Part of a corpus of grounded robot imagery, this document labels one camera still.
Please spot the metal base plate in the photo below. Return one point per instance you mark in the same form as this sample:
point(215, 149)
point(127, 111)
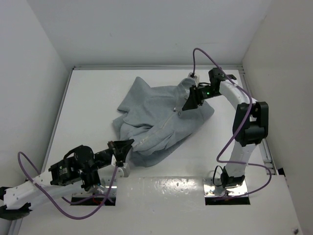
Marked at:
point(215, 191)
point(99, 191)

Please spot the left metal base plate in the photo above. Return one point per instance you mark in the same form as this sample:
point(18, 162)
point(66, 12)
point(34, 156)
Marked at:
point(99, 191)

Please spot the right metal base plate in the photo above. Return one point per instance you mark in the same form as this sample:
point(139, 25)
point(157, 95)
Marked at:
point(215, 191)

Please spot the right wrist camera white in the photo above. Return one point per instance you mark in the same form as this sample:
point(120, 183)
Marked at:
point(195, 77)

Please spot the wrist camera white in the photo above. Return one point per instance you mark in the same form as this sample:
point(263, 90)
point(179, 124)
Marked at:
point(123, 169)
point(195, 77)

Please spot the grey zip jacket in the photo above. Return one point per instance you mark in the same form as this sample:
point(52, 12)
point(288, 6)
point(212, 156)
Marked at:
point(154, 119)

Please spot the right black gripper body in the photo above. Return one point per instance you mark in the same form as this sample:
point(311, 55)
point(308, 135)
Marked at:
point(206, 93)

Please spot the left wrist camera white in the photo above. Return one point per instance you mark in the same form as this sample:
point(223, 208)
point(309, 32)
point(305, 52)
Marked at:
point(123, 169)

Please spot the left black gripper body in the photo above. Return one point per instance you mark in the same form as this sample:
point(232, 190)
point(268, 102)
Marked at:
point(104, 157)

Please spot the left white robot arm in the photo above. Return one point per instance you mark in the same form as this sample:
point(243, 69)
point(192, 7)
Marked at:
point(80, 169)

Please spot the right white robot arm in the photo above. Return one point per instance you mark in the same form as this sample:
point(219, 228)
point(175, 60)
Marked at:
point(250, 125)

